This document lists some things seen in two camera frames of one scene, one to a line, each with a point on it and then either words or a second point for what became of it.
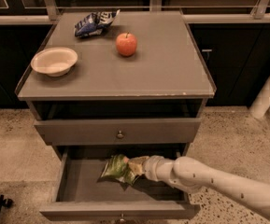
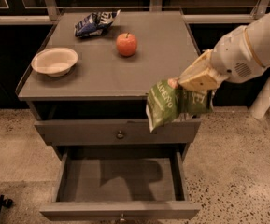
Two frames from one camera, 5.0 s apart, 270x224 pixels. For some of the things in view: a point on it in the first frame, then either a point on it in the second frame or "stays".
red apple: [126, 44] stays
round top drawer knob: [120, 135] stays
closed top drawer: [120, 131] stays
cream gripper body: [150, 167] to [233, 57]
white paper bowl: [54, 62] stays
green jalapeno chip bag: [117, 167] to [165, 104]
